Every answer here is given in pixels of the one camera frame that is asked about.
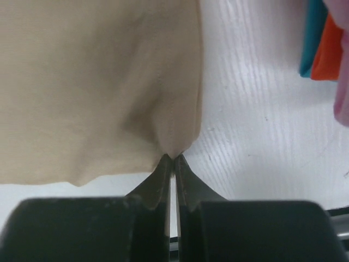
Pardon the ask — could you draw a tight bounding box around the teal folded t shirt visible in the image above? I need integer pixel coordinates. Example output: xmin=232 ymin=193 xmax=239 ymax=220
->
xmin=299 ymin=0 xmax=328 ymax=78

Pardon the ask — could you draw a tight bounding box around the pink folded t shirt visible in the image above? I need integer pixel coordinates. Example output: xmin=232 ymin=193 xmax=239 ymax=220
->
xmin=324 ymin=0 xmax=348 ymax=127

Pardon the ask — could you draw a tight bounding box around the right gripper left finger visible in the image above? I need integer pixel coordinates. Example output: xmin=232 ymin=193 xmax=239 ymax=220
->
xmin=127 ymin=154 xmax=172 ymax=261

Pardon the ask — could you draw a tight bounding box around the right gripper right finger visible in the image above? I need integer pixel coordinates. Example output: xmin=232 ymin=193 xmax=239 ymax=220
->
xmin=174 ymin=154 xmax=227 ymax=261

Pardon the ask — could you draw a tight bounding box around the red folded t shirt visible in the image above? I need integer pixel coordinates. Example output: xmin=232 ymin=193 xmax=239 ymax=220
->
xmin=310 ymin=14 xmax=344 ymax=81

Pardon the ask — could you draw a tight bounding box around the beige t shirt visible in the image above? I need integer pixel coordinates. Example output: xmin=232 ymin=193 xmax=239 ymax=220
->
xmin=1 ymin=1 xmax=203 ymax=186

